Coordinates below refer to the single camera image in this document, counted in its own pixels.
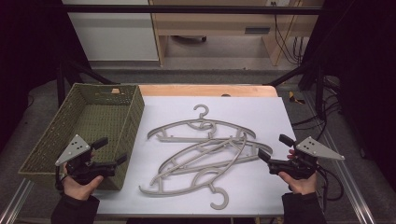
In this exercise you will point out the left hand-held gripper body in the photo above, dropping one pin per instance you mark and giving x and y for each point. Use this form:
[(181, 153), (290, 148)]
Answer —
[(84, 168)]

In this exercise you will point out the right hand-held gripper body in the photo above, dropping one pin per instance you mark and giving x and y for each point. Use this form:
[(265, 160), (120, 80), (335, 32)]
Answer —
[(295, 166)]

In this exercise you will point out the green woven basket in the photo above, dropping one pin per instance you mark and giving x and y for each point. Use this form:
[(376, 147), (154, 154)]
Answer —
[(93, 118)]

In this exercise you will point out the grey plastic clothes hanger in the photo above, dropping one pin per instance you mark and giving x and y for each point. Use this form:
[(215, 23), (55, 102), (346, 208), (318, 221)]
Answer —
[(183, 170), (201, 117), (226, 199)]

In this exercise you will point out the person's right hand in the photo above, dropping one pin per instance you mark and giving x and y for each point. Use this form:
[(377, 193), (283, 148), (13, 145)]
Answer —
[(300, 186)]

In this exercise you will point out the person's left hand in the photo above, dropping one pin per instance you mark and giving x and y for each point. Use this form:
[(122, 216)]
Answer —
[(79, 190)]

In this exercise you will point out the yellow black tool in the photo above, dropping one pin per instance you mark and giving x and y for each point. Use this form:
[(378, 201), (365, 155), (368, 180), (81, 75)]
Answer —
[(292, 97)]

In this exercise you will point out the black metal stand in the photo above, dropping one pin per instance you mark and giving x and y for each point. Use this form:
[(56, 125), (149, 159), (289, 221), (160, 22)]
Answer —
[(60, 84), (319, 90)]

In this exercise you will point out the white table mat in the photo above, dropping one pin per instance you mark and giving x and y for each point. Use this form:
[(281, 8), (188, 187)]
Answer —
[(174, 109)]

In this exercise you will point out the black curtain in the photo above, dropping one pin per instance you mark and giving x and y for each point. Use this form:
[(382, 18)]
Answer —
[(28, 62), (367, 77)]

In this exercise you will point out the white cabinet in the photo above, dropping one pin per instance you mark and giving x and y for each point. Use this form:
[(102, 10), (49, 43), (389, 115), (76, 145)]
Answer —
[(115, 34)]

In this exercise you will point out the light wooden desk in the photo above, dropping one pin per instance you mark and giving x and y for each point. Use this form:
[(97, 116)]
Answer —
[(211, 25)]

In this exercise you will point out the aluminium rail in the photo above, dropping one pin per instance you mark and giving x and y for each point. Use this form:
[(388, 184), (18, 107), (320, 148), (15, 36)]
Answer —
[(355, 193), (15, 202)]

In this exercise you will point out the black horizontal frame bar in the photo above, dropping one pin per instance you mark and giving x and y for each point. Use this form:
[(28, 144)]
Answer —
[(186, 9)]

